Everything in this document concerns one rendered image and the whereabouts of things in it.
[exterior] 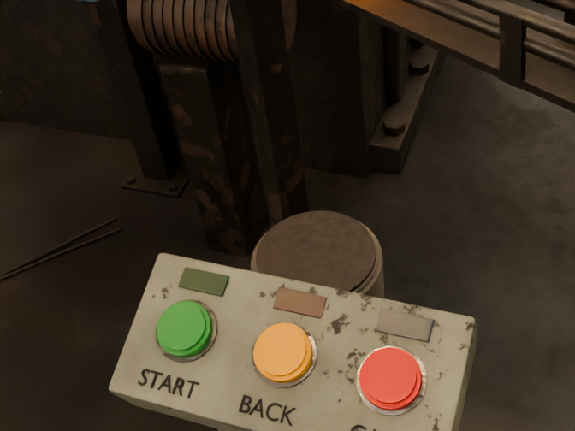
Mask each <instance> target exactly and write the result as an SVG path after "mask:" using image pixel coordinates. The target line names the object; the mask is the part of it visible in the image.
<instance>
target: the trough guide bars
mask: <svg viewBox="0 0 575 431"><path fill-rule="evenodd" d="M402 1H405V2H407V3H410V4H413V5H415V6H417V7H419V8H421V9H425V10H427V11H429V12H431V13H434V14H436V15H439V16H441V17H444V18H446V19H449V20H451V21H454V22H456V23H459V24H460V25H463V26H465V27H469V28H470V29H473V30H475V31H477V32H480V33H483V34H485V35H488V36H490V37H491V38H495V39H498V40H500V80H501V81H503V82H505V83H507V84H509V85H511V86H514V87H516V88H518V89H520V90H521V89H522V80H523V79H525V64H526V52H529V53H531V54H533V55H535V56H539V57H541V58H543V59H545V60H548V61H550V62H553V63H555V64H558V65H560V66H562V67H564V68H568V69H570V70H572V71H574V72H575V52H573V51H570V50H567V49H565V48H562V47H560V46H558V45H556V44H551V43H549V42H547V41H545V40H542V39H540V38H537V37H534V36H532V35H530V34H527V33H526V28H527V27H528V28H530V29H533V30H535V31H538V32H541V33H544V34H546V35H548V36H550V37H553V38H557V39H559V40H561V41H564V42H567V43H568V44H572V45H575V0H531V1H533V2H536V3H540V4H542V5H545V6H548V7H550V8H553V9H557V10H559V11H562V12H565V13H564V22H563V21H559V20H556V19H554V18H551V17H549V16H546V15H542V14H540V13H537V12H535V11H532V10H530V9H526V8H523V7H521V6H518V5H516V4H513V3H509V2H507V1H504V0H457V1H460V2H462V3H466V4H468V5H471V6H473V7H475V8H478V9H481V10H484V11H486V12H489V13H491V14H493V15H497V16H499V22H497V21H493V20H491V19H489V18H486V17H483V16H481V15H478V14H475V13H473V12H471V11H469V10H466V9H462V8H460V7H458V6H455V5H453V4H451V3H447V2H445V1H442V0H402Z"/></svg>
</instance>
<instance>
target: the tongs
mask: <svg viewBox="0 0 575 431"><path fill-rule="evenodd" d="M116 220H117V218H116V217H114V218H112V219H110V220H108V221H106V222H104V223H102V224H100V225H98V226H96V227H94V228H92V229H90V230H88V231H86V232H84V233H82V234H80V235H78V236H76V237H74V238H72V239H70V240H68V241H66V242H64V243H62V244H60V245H58V246H56V247H54V248H52V249H50V250H48V251H46V252H44V253H42V254H40V255H38V256H36V257H34V258H32V259H30V260H28V261H26V262H24V263H21V264H19V265H17V266H15V267H13V268H12V269H9V270H7V271H5V272H3V273H1V274H0V280H4V279H6V278H9V277H10V276H12V275H16V274H19V273H20V272H22V271H25V270H27V269H30V268H32V267H34V266H37V265H39V264H41V263H44V262H47V261H49V260H51V259H53V258H55V257H59V256H61V255H63V254H65V253H68V252H70V251H73V250H75V249H78V248H80V247H82V246H84V245H88V244H90V243H92V242H94V241H97V240H99V239H102V238H105V237H107V236H109V235H111V234H113V233H117V232H120V231H121V230H123V228H122V227H119V228H117V229H114V230H112V231H109V232H107V233H104V234H101V235H99V236H97V237H95V238H93V239H89V240H87V241H85V242H82V243H80V244H78V245H75V246H72V247H70V248H68V249H66V250H63V251H60V252H58V253H56V254H53V255H51V256H49V257H46V258H43V259H41V260H39V259H40V258H42V257H45V256H47V255H49V254H51V253H52V252H54V251H57V250H59V249H61V248H63V247H64V246H66V245H69V244H71V243H73V242H75V241H76V240H78V239H81V238H83V237H84V236H86V235H88V234H89V233H92V232H94V231H96V230H98V229H99V228H101V227H104V226H106V225H108V224H110V223H111V222H113V221H116ZM37 260H39V261H37ZM35 261H37V262H35ZM33 262H35V263H33ZM29 263H30V264H29ZM28 264H29V265H28ZM24 266H25V267H24ZM22 267H23V268H22Z"/></svg>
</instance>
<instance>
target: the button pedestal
mask: <svg viewBox="0 0 575 431"><path fill-rule="evenodd" d="M185 267H188V268H191V269H199V270H203V271H207V272H211V273H215V274H220V275H227V276H229V279H228V284H227V286H226V289H225V292H224V294H223V297H220V296H216V295H212V294H208V293H204V292H197V291H193V290H189V289H185V288H181V287H178V286H179V283H180V280H181V277H182V274H183V271H184V268H185ZM279 287H283V288H287V289H292V290H295V291H300V292H308V293H311V294H316V295H320V296H324V297H327V300H326V304H325V306H324V310H323V315H322V318H321V319H319V318H316V317H312V316H305V315H301V314H297V313H293V312H289V311H285V310H278V309H274V308H273V305H274V302H275V299H276V294H277V292H278V288H279ZM181 301H193V302H195V303H198V304H200V305H201V306H203V307H204V308H205V309H206V310H207V312H208V313H209V314H210V317H211V320H212V323H213V330H212V335H211V337H210V341H209V343H208V344H207V346H206V347H205V348H204V349H203V350H202V351H200V352H199V353H198V354H196V355H194V356H191V357H175V356H172V355H171V354H169V353H168V352H166V351H165V350H164V349H163V348H162V347H161V346H160V344H159V342H158V340H157V324H158V321H159V319H160V317H161V315H162V314H163V313H164V311H166V309H168V307H170V306H171V305H172V304H175V303H178V302H181ZM381 309H385V310H392V311H396V312H400V313H404V314H408V315H413V316H420V317H424V318H428V319H432V320H434V322H433V326H432V329H431V334H430V340H429V343H427V342H423V341H419V340H415V339H408V338H404V337H400V336H396V335H392V334H386V333H381V332H377V331H376V326H377V323H378V319H379V316H380V313H381ZM278 323H290V324H293V325H295V326H297V327H299V328H301V329H302V330H303V331H304V332H305V334H306V335H307V337H308V338H309V340H310V342H311V345H312V360H311V364H310V366H309V368H308V370H307V371H306V372H305V373H304V374H303V375H302V376H301V377H300V378H298V379H296V380H294V381H290V382H286V383H279V382H274V381H271V380H269V379H267V378H266V377H265V376H264V375H262V374H261V372H260V371H259V370H258V368H257V366H256V364H255V362H254V358H253V350H254V346H255V343H256V341H257V339H258V337H259V335H260V334H261V333H262V332H263V331H264V330H265V329H267V328H269V327H271V326H273V325H275V324H278ZM386 347H394V348H399V349H401V350H403V351H406V352H408V353H409V354H410V355H411V356H413V357H414V359H415V360H416V361H417V363H418V366H419V368H420V371H421V375H422V386H421V389H420V392H419V394H418V396H417V397H416V399H415V400H414V401H413V402H412V403H411V404H409V405H408V406H407V407H405V408H403V409H400V410H383V409H380V408H378V407H376V406H375V405H373V404H372V403H371V402H370V401H369V400H368V399H367V398H366V397H365V395H364V394H363V392H362V390H361V387H360V384H359V373H360V369H361V367H362V364H363V363H364V361H365V359H366V358H367V357H368V356H369V355H370V354H371V353H373V352H374V351H377V350H379V349H382V348H386ZM476 347H477V324H476V319H474V318H473V317H471V316H463V315H460V314H455V313H451V312H446V311H442V310H435V309H431V308H426V307H422V306H418V305H414V304H406V303H401V302H398V301H394V300H389V299H385V298H378V297H373V296H369V295H364V294H360V293H356V292H349V291H344V290H340V289H336V288H332V287H327V286H319V285H316V284H311V283H307V282H303V281H298V280H291V279H287V278H282V277H278V276H274V275H267V274H262V273H258V272H254V271H250V270H245V269H237V268H234V267H229V266H225V265H221V264H217V263H209V262H205V261H200V260H197V259H192V258H188V257H180V256H176V255H172V254H168V253H160V254H159V255H158V256H157V260H156V262H155V265H154V268H153V270H152V272H151V276H150V279H149V281H148V283H147V286H146V289H145V292H144V295H143V297H142V299H141V302H140V304H139V308H138V310H137V313H136V315H135V318H134V320H133V324H132V327H131V328H130V331H129V334H128V336H127V340H126V342H125V345H124V347H123V349H122V354H121V355H120V358H119V361H118V363H117V365H116V369H115V372H114V374H113V376H112V379H111V382H110V385H109V390H110V391H111V392H112V393H113V394H115V395H116V396H118V397H120V398H122V399H124V400H126V401H127V402H129V403H131V404H134V405H136V406H138V407H142V408H145V409H148V410H154V411H156V412H160V413H163V414H166V415H170V416H175V417H178V418H181V419H184V420H188V421H190V422H196V423H199V424H203V425H205V426H209V427H212V428H217V429H218V431H459V425H460V421H461V417H462V412H463V408H464V404H465V396H466V392H467V388H468V384H469V380H470V375H471V368H472V364H473V359H474V355H475V351H476Z"/></svg>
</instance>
